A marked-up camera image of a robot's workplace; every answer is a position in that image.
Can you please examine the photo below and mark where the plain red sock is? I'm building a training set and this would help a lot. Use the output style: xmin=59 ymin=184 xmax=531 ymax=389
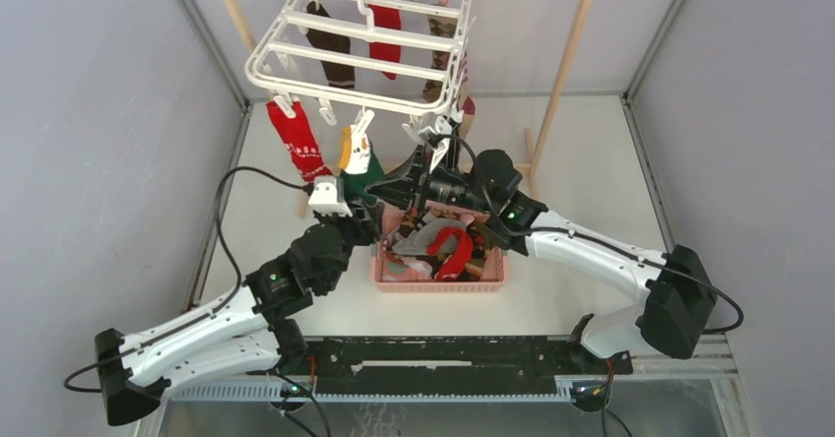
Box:
xmin=427 ymin=226 xmax=474 ymax=281

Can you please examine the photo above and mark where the white plastic clip hanger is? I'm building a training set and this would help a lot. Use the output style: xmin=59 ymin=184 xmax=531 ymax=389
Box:
xmin=244 ymin=0 xmax=473 ymax=141

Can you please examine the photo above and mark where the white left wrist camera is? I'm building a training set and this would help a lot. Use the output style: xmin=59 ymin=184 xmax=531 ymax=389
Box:
xmin=307 ymin=175 xmax=353 ymax=218

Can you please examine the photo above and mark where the black camera cable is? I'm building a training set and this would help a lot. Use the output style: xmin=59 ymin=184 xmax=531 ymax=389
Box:
xmin=430 ymin=134 xmax=746 ymax=337
xmin=62 ymin=164 xmax=314 ymax=395

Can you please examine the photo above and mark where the red white patterned sock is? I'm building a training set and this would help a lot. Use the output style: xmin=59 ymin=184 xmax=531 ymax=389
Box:
xmin=266 ymin=101 xmax=332 ymax=183

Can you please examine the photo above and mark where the pink patterned sock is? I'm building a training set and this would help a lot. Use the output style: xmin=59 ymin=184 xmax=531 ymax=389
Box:
xmin=380 ymin=253 xmax=433 ymax=282

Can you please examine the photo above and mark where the brown argyle sock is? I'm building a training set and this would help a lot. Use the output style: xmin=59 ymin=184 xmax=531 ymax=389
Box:
xmin=420 ymin=10 xmax=459 ymax=104

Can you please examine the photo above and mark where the pink plastic basket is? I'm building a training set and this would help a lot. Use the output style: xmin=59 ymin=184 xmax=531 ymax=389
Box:
xmin=370 ymin=203 xmax=507 ymax=292

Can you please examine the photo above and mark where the black left camera cable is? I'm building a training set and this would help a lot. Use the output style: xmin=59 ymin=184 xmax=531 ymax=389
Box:
xmin=62 ymin=164 xmax=314 ymax=395

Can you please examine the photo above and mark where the black right camera cable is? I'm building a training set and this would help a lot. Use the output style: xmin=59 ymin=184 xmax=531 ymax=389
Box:
xmin=430 ymin=134 xmax=746 ymax=337

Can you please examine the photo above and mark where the maroon purple striped sock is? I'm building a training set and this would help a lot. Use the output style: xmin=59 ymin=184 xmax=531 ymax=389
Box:
xmin=456 ymin=52 xmax=476 ymax=125

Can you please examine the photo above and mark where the dark brown sock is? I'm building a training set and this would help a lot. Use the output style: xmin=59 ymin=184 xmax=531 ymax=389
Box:
xmin=305 ymin=1 xmax=355 ymax=90

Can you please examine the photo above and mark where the red bear sock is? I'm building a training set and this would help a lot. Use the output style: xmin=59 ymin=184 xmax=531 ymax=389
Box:
xmin=367 ymin=3 xmax=405 ymax=82

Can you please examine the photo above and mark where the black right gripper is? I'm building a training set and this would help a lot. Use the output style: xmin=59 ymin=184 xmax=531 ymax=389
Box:
xmin=365 ymin=146 xmax=496 ymax=219

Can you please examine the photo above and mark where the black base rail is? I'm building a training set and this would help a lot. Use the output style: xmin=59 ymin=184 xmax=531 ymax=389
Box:
xmin=289 ymin=336 xmax=633 ymax=398

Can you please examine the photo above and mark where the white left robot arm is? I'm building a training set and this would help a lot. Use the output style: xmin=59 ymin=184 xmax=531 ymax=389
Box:
xmin=95 ymin=201 xmax=385 ymax=426

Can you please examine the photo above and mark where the grey long sock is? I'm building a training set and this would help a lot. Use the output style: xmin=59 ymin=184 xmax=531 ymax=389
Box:
xmin=391 ymin=218 xmax=462 ymax=256

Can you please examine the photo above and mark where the red black argyle sock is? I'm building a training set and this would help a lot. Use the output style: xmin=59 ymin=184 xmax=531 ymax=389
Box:
xmin=429 ymin=225 xmax=489 ymax=281

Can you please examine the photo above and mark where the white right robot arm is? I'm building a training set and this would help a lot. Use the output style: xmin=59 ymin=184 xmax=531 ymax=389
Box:
xmin=366 ymin=147 xmax=719 ymax=374

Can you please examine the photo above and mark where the green dotted sock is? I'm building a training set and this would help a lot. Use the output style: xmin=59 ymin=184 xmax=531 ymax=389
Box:
xmin=338 ymin=123 xmax=385 ymax=206

